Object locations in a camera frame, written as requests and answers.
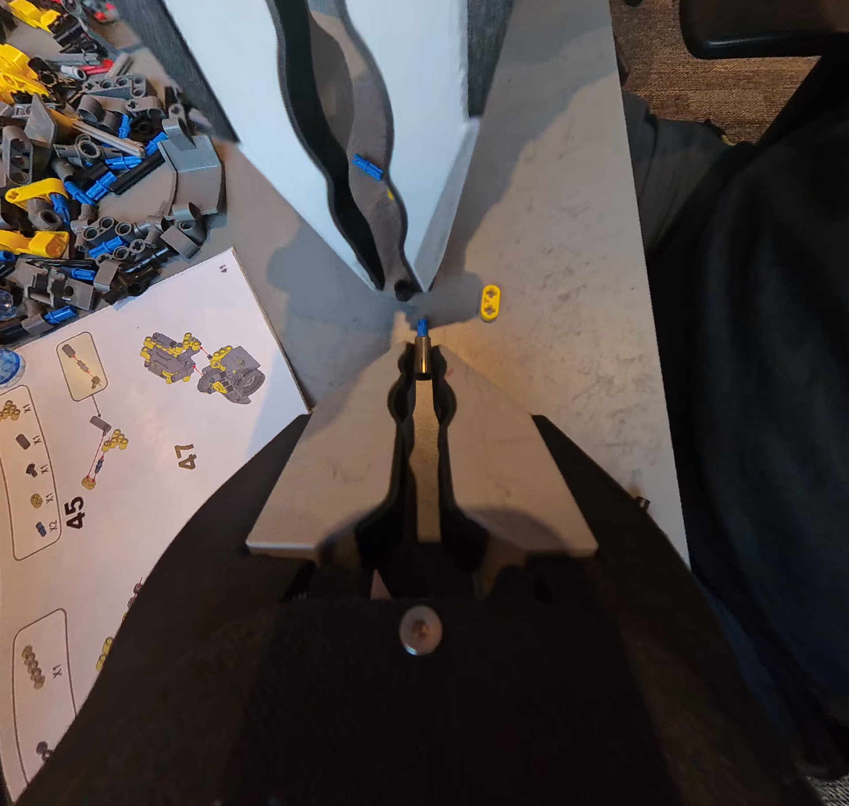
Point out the black office chair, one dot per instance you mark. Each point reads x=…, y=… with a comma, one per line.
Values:
x=749, y=17

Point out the yellow two-hole brick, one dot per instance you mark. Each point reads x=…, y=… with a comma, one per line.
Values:
x=491, y=302

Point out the black pin connector brick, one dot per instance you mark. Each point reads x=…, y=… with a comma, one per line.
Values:
x=402, y=290

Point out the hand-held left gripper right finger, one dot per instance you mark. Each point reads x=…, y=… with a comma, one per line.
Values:
x=511, y=481

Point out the white building instruction booklet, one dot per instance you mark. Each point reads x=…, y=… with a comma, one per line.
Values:
x=166, y=408

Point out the dark grey tube brick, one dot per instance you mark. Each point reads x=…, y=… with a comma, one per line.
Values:
x=423, y=358

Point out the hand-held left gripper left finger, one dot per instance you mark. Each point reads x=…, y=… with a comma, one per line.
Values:
x=331, y=481

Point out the transparent blue round plate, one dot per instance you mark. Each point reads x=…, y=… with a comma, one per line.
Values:
x=8, y=366

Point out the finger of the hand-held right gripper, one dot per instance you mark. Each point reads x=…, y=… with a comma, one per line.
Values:
x=219, y=37
x=424, y=37

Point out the pile of toy brick parts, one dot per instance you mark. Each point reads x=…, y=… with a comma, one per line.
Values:
x=99, y=156

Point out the transparent blue dome brick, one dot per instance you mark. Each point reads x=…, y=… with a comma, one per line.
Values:
x=4, y=303

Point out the grey desk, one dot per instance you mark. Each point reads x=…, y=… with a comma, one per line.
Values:
x=564, y=255

